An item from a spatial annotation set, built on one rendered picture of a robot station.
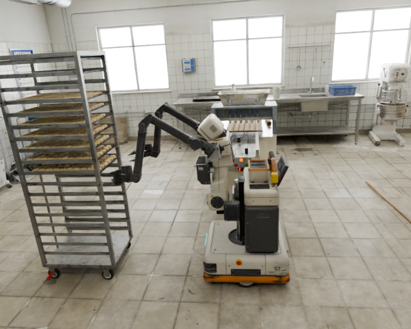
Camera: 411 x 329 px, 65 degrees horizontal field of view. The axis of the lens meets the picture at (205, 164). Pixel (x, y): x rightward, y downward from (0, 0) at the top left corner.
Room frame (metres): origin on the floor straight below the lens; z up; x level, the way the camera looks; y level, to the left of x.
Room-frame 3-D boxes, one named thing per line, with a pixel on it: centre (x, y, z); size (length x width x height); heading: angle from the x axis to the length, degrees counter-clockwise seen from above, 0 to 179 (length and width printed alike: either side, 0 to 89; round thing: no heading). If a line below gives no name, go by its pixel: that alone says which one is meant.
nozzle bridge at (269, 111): (3.69, -0.48, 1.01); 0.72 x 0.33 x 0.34; 80
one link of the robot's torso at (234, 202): (2.33, -0.12, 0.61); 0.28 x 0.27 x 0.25; 173
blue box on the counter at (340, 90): (6.04, -2.60, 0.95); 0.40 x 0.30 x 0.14; 86
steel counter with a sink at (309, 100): (6.22, -1.20, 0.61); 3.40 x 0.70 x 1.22; 83
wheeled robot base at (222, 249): (2.37, -0.30, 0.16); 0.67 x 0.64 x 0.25; 83
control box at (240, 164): (2.83, -0.33, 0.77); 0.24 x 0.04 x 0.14; 80
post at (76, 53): (2.28, 0.81, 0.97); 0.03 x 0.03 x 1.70; 83
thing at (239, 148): (3.19, -0.39, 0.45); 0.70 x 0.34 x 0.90; 170
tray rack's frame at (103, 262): (2.54, 1.09, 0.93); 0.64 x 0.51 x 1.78; 83
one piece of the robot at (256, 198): (2.36, -0.39, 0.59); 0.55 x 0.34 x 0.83; 173
